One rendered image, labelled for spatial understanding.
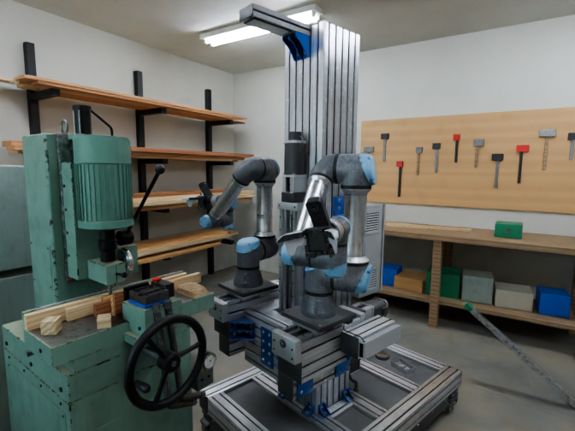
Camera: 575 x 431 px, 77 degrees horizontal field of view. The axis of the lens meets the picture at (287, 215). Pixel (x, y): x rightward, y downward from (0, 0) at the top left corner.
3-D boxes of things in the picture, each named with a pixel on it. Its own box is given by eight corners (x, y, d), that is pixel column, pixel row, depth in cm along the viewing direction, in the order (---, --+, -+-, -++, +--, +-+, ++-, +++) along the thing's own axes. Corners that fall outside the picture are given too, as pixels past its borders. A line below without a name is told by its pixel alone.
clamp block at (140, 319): (144, 339, 114) (143, 311, 113) (121, 327, 122) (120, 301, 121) (183, 323, 126) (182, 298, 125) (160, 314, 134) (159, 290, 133)
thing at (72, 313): (68, 321, 119) (67, 309, 119) (65, 320, 120) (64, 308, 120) (201, 281, 163) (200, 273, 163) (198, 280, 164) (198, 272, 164)
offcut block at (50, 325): (56, 334, 110) (55, 321, 109) (40, 335, 109) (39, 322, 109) (62, 327, 114) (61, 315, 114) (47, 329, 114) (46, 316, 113)
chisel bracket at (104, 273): (107, 290, 125) (106, 266, 124) (87, 282, 133) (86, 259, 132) (127, 285, 131) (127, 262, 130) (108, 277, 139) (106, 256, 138)
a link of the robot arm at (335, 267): (317, 269, 125) (317, 238, 123) (349, 274, 121) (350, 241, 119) (309, 276, 118) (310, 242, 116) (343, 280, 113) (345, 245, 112)
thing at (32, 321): (26, 331, 112) (26, 315, 111) (24, 329, 113) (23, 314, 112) (186, 284, 160) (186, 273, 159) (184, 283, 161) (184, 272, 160)
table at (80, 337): (66, 380, 96) (64, 359, 96) (23, 346, 114) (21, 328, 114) (231, 311, 144) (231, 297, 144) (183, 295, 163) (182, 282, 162)
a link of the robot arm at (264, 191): (246, 260, 194) (246, 156, 187) (263, 255, 207) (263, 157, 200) (264, 263, 188) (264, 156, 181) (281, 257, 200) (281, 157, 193)
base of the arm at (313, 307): (317, 302, 161) (318, 280, 160) (344, 312, 150) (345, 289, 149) (293, 310, 151) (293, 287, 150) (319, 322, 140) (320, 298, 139)
